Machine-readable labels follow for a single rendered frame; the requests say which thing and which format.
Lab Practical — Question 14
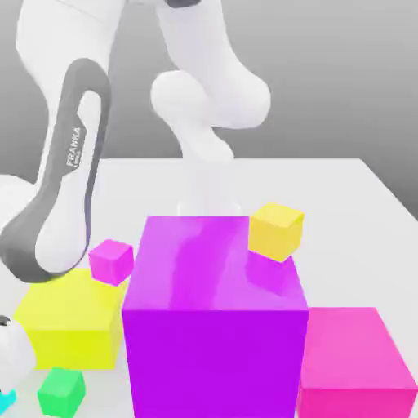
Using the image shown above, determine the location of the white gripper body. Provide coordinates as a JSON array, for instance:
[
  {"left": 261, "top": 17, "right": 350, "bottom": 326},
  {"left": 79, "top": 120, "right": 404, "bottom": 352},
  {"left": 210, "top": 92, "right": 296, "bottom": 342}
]
[{"left": 0, "top": 322, "right": 38, "bottom": 394}]

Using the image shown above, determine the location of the small cyan cube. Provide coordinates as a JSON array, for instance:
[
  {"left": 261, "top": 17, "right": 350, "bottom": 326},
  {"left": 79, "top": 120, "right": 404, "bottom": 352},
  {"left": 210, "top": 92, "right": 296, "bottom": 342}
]
[{"left": 0, "top": 389, "right": 18, "bottom": 416}]

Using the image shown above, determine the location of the small green cube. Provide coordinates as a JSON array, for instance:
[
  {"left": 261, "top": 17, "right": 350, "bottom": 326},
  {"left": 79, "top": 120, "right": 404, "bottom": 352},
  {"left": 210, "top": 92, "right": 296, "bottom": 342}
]
[{"left": 36, "top": 367, "right": 87, "bottom": 418}]

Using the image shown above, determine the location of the small magenta cube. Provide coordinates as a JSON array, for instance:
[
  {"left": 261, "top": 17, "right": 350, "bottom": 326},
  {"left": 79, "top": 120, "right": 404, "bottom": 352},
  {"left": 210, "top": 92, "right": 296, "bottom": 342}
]
[{"left": 87, "top": 238, "right": 136, "bottom": 287}]

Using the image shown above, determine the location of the small orange cube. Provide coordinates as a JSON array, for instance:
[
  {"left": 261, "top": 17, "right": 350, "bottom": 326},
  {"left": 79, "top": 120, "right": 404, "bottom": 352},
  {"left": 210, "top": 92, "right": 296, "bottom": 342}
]
[{"left": 247, "top": 202, "right": 305, "bottom": 264}]

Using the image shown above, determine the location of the large yellow box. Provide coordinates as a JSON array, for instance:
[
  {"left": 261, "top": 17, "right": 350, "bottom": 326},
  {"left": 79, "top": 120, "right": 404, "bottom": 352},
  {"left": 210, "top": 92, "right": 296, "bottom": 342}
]
[{"left": 13, "top": 268, "right": 131, "bottom": 372}]

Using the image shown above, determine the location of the large purple box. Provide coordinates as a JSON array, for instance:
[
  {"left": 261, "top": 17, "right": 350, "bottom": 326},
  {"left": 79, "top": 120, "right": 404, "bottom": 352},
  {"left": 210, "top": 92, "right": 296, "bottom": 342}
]
[{"left": 122, "top": 214, "right": 310, "bottom": 418}]

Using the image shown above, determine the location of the large pink box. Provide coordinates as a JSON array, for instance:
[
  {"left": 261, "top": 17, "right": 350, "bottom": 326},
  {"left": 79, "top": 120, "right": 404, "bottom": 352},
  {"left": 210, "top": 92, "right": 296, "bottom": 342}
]
[{"left": 295, "top": 306, "right": 418, "bottom": 418}]

